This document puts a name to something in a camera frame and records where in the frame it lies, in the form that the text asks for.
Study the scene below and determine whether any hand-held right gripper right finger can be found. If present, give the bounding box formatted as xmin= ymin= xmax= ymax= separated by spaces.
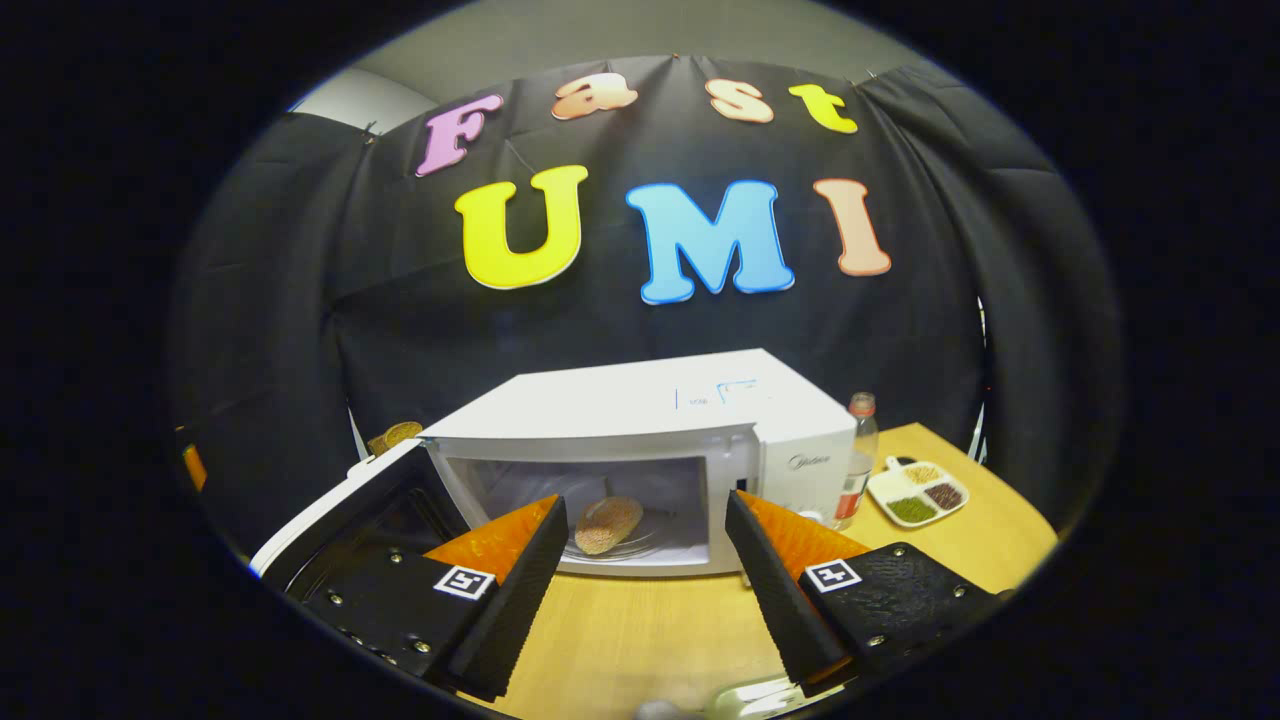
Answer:
xmin=725 ymin=489 xmax=1011 ymax=693

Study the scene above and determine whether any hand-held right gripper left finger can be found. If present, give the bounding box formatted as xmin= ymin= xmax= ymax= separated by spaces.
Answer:
xmin=300 ymin=494 xmax=569 ymax=703

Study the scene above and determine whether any round bread bun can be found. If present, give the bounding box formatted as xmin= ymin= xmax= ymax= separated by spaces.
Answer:
xmin=574 ymin=496 xmax=645 ymax=556

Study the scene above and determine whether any white microwave oven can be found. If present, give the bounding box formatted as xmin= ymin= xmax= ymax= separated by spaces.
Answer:
xmin=248 ymin=348 xmax=859 ymax=591

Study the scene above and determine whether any pale green rectangular plate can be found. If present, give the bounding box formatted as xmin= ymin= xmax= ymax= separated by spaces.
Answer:
xmin=700 ymin=675 xmax=851 ymax=720

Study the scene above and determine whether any clear bottle with red cap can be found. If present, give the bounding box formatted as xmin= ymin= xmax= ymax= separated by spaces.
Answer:
xmin=833 ymin=392 xmax=881 ymax=531

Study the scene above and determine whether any white divided dish with grains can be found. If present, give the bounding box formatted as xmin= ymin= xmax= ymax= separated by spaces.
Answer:
xmin=866 ymin=456 xmax=970 ymax=529

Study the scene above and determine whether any black backdrop cloth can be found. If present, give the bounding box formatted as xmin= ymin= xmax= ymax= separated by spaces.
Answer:
xmin=168 ymin=55 xmax=1126 ymax=561

